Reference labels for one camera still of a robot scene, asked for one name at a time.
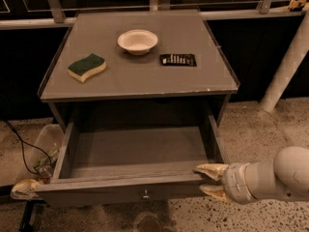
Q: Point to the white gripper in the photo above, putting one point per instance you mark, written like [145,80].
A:
[236,182]

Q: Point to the grey top drawer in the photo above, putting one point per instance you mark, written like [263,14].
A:
[131,165]

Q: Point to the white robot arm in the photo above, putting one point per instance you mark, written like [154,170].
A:
[286,176]

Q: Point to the grey drawer cabinet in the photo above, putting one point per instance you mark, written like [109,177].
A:
[127,76]

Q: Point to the black snack packet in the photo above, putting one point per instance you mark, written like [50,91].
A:
[187,60]

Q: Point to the white paper bowl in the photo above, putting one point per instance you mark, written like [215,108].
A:
[137,42]

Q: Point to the clear plastic bin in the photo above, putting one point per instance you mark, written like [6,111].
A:
[41,159]

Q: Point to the green yellow sponge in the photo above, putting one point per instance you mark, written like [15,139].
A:
[87,67]

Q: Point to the metal window railing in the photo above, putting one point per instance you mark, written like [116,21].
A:
[19,14]

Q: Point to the banana peel in bin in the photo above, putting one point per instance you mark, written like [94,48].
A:
[25,187]

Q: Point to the black stand base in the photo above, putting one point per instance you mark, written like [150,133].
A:
[25,225]

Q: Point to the yellow object on ledge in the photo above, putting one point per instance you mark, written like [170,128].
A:
[296,5]

